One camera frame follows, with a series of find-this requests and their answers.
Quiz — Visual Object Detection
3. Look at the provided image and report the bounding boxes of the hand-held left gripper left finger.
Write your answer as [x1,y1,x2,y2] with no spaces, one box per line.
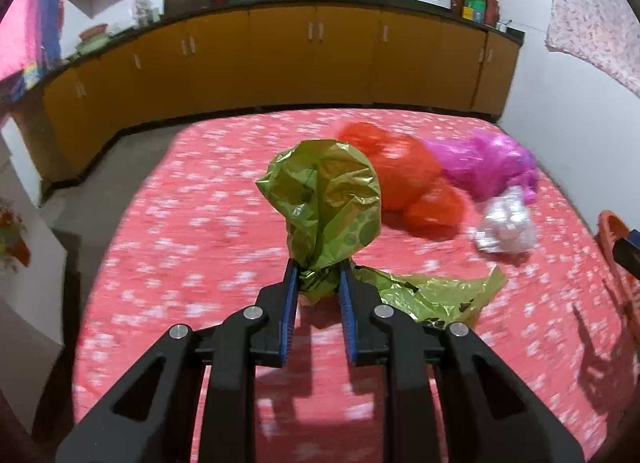
[55,260,301,463]

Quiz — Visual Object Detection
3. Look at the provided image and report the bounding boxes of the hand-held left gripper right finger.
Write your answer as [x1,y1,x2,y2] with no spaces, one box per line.
[339,260,583,463]

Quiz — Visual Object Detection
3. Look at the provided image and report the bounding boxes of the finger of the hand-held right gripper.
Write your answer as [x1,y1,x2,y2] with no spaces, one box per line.
[612,229,640,280]

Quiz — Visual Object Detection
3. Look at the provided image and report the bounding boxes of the orange plastic basket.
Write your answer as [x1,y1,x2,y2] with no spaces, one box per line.
[597,210,640,336]

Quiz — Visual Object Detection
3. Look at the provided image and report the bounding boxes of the red floral tablecloth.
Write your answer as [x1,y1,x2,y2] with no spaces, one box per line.
[72,108,640,463]

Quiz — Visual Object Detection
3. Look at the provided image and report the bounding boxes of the clear plastic bag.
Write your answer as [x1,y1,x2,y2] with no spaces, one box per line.
[472,186,539,254]

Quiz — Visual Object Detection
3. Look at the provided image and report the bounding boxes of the orange plastic bag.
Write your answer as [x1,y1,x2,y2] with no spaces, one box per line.
[337,120,467,230]

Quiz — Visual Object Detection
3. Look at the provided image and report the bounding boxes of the magenta plastic bag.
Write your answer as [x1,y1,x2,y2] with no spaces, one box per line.
[425,128,540,205]

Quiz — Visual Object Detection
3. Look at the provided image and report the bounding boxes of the pink floral hanging cloth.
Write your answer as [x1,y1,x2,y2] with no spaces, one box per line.
[545,0,640,94]

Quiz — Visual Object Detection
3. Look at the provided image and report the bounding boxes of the wooden lower kitchen cabinets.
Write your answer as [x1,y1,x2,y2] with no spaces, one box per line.
[42,0,526,185]

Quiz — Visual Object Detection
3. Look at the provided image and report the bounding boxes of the pink and blue cloth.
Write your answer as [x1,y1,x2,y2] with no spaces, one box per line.
[0,0,66,89]

